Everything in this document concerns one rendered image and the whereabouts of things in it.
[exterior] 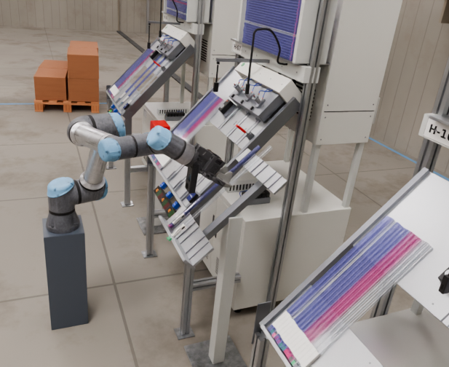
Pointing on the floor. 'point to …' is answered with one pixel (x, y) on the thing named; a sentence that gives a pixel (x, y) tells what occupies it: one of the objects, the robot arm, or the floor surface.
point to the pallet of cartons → (69, 79)
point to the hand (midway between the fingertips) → (227, 185)
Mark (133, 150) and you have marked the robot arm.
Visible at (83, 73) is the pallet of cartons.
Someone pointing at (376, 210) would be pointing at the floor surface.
